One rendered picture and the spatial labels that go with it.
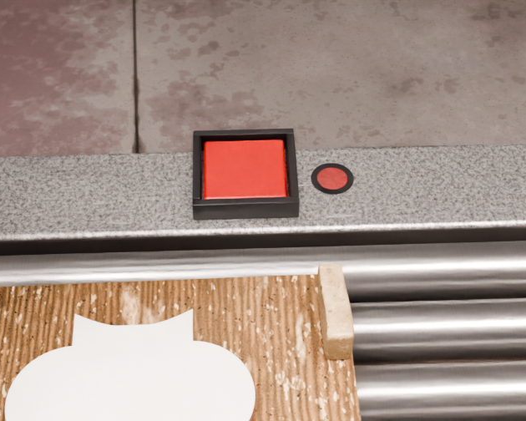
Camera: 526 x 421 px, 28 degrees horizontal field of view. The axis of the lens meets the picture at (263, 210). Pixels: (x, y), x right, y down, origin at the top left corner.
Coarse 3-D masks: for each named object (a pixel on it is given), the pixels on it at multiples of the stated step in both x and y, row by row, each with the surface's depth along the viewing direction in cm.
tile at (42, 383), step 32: (192, 320) 66; (64, 352) 64; (96, 352) 64; (128, 352) 64; (160, 352) 64; (192, 352) 64; (224, 352) 64; (32, 384) 62; (64, 384) 62; (96, 384) 62; (128, 384) 63; (160, 384) 63; (192, 384) 63; (224, 384) 63; (32, 416) 61; (64, 416) 61; (96, 416) 61; (128, 416) 61; (160, 416) 61; (192, 416) 61; (224, 416) 61
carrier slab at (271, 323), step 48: (0, 288) 68; (48, 288) 68; (96, 288) 68; (144, 288) 68; (192, 288) 68; (240, 288) 68; (288, 288) 68; (0, 336) 66; (48, 336) 66; (240, 336) 66; (288, 336) 66; (0, 384) 63; (288, 384) 64; (336, 384) 64
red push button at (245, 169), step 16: (208, 144) 78; (224, 144) 78; (240, 144) 78; (256, 144) 78; (272, 144) 78; (208, 160) 77; (224, 160) 77; (240, 160) 77; (256, 160) 77; (272, 160) 77; (208, 176) 76; (224, 176) 76; (240, 176) 76; (256, 176) 76; (272, 176) 76; (208, 192) 75; (224, 192) 75; (240, 192) 75; (256, 192) 75; (272, 192) 75
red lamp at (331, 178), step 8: (328, 168) 78; (336, 168) 78; (320, 176) 78; (328, 176) 78; (336, 176) 78; (344, 176) 78; (320, 184) 77; (328, 184) 77; (336, 184) 77; (344, 184) 77
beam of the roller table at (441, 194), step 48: (0, 192) 77; (48, 192) 77; (96, 192) 77; (144, 192) 77; (288, 192) 77; (384, 192) 77; (432, 192) 77; (480, 192) 77; (0, 240) 74; (48, 240) 74; (96, 240) 74; (144, 240) 75; (192, 240) 75; (240, 240) 75; (288, 240) 75; (336, 240) 75; (384, 240) 76; (432, 240) 76; (480, 240) 76
